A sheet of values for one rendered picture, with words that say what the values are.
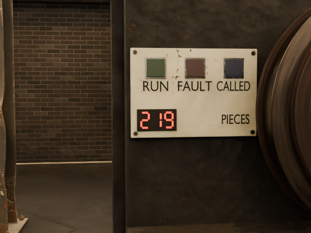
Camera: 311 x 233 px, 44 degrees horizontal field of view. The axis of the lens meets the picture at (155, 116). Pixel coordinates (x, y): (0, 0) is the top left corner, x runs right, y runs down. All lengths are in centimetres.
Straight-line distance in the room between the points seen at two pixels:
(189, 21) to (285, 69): 23
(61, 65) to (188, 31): 605
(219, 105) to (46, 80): 613
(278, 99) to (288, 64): 6
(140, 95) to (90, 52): 603
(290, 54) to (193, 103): 21
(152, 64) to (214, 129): 18
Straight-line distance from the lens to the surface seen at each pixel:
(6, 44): 363
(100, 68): 676
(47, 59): 686
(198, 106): 79
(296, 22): 80
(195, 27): 82
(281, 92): 70
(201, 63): 79
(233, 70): 81
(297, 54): 72
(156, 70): 77
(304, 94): 70
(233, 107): 81
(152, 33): 81
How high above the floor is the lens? 114
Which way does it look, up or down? 3 degrees down
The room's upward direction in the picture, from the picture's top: straight up
